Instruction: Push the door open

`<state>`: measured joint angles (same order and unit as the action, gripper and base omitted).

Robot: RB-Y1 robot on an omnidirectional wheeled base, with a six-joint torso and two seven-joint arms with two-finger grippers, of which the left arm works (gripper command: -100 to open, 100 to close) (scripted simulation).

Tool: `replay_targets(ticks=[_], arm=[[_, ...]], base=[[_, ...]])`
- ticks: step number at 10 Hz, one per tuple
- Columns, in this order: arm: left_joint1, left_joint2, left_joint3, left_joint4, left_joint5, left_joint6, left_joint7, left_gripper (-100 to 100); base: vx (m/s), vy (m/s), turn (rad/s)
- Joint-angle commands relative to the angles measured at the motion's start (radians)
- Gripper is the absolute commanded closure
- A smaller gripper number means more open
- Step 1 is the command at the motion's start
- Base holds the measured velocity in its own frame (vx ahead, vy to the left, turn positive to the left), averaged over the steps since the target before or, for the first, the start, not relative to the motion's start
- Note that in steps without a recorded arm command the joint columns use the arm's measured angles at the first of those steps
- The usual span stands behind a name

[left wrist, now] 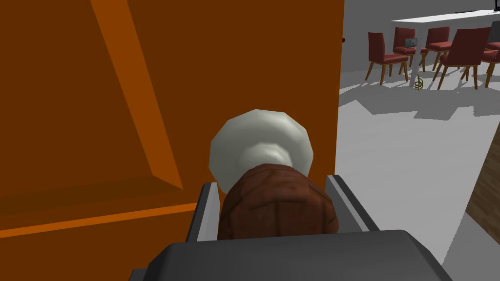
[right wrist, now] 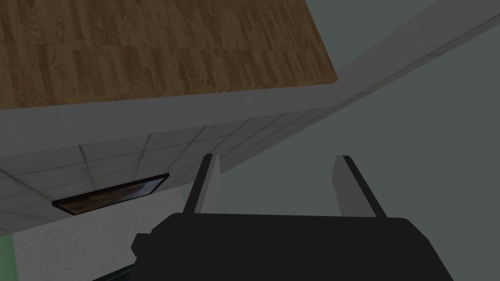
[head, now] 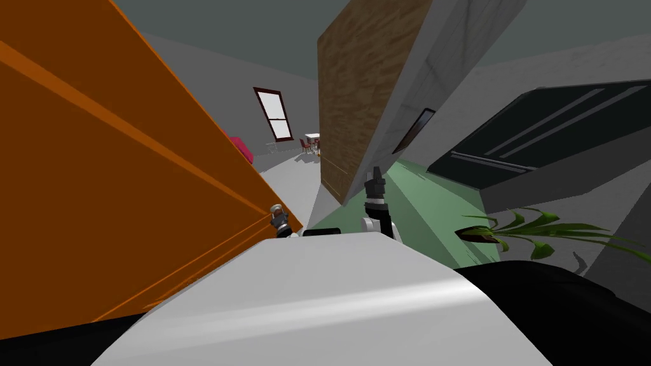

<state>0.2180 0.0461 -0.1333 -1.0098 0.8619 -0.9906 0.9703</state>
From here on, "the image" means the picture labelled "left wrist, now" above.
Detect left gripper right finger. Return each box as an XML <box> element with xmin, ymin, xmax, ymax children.
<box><xmin>325</xmin><ymin>175</ymin><xmax>380</xmax><ymax>234</ymax></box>

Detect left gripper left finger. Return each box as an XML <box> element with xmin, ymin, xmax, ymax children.
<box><xmin>185</xmin><ymin>181</ymin><xmax>221</xmax><ymax>242</ymax></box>

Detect orange door leaf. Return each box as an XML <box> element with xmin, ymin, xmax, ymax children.
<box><xmin>0</xmin><ymin>0</ymin><xmax>345</xmax><ymax>281</ymax></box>

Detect wooden cabinet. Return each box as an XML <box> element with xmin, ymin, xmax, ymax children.
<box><xmin>465</xmin><ymin>124</ymin><xmax>500</xmax><ymax>246</ymax></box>

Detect red chair with wooden legs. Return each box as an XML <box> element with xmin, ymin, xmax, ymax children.
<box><xmin>432</xmin><ymin>27</ymin><xmax>492</xmax><ymax>90</ymax></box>
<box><xmin>392</xmin><ymin>27</ymin><xmax>418</xmax><ymax>75</ymax></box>
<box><xmin>419</xmin><ymin>26</ymin><xmax>452</xmax><ymax>73</ymax></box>
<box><xmin>365</xmin><ymin>32</ymin><xmax>410</xmax><ymax>86</ymax></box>
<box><xmin>481</xmin><ymin>40</ymin><xmax>500</xmax><ymax>88</ymax></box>

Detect white dining table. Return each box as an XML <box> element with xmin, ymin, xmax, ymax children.
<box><xmin>390</xmin><ymin>9</ymin><xmax>500</xmax><ymax>87</ymax></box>

